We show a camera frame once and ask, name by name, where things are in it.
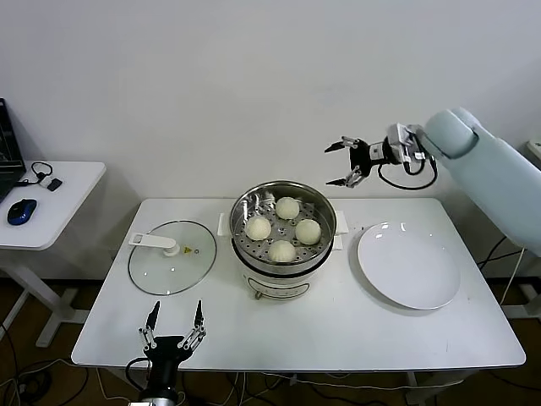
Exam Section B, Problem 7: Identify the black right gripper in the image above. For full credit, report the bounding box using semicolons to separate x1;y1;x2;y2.
324;135;392;189

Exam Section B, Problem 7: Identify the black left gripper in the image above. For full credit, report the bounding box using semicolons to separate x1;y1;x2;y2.
138;299;208;365

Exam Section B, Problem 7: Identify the white steamed baozi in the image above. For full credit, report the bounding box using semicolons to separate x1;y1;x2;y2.
276;196;302;221
269;239;297;264
294;218;322;245
245;217;273;241

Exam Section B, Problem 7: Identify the stainless steel steamer basket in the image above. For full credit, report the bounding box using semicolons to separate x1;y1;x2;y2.
230;180;339;276

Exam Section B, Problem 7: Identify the white round plate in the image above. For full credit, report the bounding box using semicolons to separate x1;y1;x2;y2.
358;222;462;312

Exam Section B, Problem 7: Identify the white side table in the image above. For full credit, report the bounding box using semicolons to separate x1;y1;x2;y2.
0;160;108;348

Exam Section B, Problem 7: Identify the blue black computer mouse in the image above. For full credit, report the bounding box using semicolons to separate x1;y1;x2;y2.
7;197;39;226

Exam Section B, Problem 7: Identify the black laptop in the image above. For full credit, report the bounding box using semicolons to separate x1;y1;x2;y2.
0;97;29;204

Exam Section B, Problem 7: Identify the glass lid with white handle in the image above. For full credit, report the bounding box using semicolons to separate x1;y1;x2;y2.
128;218;219;297

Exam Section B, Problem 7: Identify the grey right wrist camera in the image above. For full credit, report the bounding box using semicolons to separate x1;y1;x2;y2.
386;123;424;164

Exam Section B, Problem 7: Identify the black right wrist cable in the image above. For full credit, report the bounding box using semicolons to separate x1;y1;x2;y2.
378;156;439;190

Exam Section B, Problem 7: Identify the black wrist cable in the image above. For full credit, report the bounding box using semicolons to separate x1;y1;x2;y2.
378;156;439;190
125;357;149;390

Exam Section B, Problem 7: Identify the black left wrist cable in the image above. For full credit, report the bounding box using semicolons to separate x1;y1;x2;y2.
125;357;149;390

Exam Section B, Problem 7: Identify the white floor cable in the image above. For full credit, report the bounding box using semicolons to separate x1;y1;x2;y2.
0;358;128;401

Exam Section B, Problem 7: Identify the black floor cable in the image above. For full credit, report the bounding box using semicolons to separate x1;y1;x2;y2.
0;321;20;406

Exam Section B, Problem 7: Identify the black plug cable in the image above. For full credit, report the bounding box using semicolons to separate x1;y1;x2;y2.
477;234;525;270

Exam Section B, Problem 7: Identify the white hanging cable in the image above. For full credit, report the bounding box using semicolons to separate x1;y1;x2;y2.
500;247;529;308

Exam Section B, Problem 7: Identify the black looped thin cable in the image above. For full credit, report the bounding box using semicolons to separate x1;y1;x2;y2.
19;161;56;187

